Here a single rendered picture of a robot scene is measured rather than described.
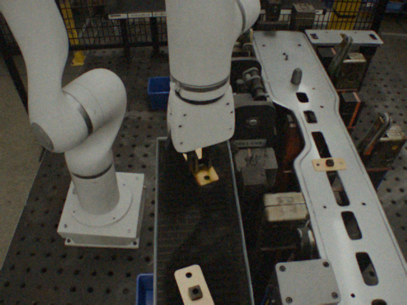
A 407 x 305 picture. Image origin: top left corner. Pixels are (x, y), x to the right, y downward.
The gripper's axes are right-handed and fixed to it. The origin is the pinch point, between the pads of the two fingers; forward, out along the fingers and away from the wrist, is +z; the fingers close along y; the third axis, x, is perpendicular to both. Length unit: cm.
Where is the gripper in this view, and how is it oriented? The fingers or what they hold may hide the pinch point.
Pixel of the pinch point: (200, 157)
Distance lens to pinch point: 62.8
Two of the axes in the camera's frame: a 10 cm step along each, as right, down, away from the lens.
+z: 0.0, 6.7, 7.4
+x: -3.8, -6.8, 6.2
